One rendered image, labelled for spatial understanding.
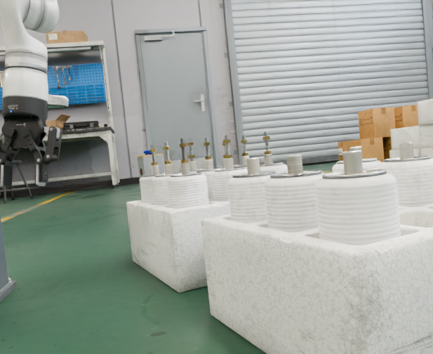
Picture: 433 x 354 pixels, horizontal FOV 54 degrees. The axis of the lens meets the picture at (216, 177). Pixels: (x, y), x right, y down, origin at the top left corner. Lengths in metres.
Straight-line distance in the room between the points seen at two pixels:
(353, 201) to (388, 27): 6.85
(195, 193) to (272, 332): 0.44
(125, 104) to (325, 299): 5.70
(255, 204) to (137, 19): 5.76
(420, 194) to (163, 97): 5.50
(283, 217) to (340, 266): 0.15
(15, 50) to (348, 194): 0.61
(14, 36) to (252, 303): 0.60
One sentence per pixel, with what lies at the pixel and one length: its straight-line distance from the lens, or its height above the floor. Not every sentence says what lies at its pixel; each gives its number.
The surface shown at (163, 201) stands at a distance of 1.09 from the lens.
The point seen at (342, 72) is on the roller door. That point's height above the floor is 1.32.
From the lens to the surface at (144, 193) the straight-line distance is 1.21.
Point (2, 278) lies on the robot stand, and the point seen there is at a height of 0.04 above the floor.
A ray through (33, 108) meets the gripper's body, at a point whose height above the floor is 0.40.
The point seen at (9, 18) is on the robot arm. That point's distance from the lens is 0.86.
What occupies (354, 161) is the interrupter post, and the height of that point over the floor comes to 0.27.
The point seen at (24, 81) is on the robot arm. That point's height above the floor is 0.45.
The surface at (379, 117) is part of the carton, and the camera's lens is 4.67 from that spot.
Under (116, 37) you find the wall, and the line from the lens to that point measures 6.29.
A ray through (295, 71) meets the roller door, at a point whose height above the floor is 1.38.
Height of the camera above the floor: 0.29
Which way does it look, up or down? 3 degrees down
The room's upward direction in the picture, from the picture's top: 6 degrees counter-clockwise
